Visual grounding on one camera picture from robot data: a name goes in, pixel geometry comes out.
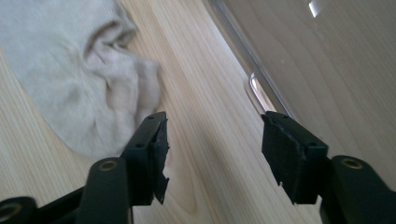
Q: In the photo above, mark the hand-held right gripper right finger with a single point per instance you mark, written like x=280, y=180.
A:
x=295, y=161

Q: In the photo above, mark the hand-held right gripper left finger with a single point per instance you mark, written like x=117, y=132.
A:
x=146, y=161

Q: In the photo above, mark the beige sock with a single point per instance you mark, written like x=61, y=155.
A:
x=77, y=77

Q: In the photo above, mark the clear tinted box lid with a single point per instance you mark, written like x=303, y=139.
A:
x=327, y=77

